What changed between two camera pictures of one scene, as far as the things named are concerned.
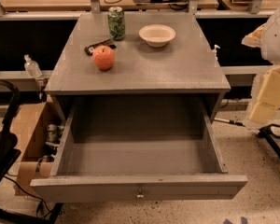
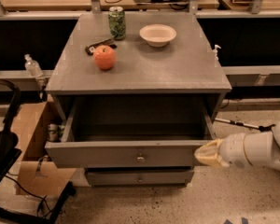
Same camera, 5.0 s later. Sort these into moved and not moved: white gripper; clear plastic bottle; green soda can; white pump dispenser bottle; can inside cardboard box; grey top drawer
Moved: white gripper; grey top drawer
Not moved: clear plastic bottle; white pump dispenser bottle; green soda can; can inside cardboard box
